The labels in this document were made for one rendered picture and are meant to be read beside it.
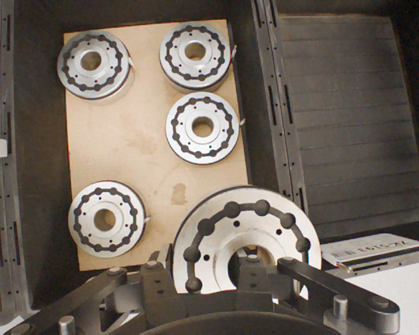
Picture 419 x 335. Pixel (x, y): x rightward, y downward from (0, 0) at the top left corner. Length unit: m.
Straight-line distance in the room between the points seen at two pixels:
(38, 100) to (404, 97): 0.57
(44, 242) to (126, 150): 0.15
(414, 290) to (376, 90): 0.48
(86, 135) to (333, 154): 0.38
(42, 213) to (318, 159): 0.39
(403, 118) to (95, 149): 0.51
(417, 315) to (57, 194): 0.79
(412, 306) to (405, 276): 0.08
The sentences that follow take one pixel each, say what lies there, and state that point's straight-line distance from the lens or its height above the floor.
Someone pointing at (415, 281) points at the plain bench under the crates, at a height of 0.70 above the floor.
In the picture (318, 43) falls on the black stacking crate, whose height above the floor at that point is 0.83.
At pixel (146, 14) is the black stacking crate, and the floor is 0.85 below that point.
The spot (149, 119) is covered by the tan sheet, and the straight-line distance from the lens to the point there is 0.35.
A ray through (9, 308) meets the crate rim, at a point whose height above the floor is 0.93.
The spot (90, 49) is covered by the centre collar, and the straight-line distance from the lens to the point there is 0.37.
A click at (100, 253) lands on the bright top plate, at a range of 0.33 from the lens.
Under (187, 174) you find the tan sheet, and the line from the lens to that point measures 0.33.
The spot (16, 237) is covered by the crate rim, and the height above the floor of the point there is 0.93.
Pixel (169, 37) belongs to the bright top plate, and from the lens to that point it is 0.36.
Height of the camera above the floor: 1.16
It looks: 85 degrees down
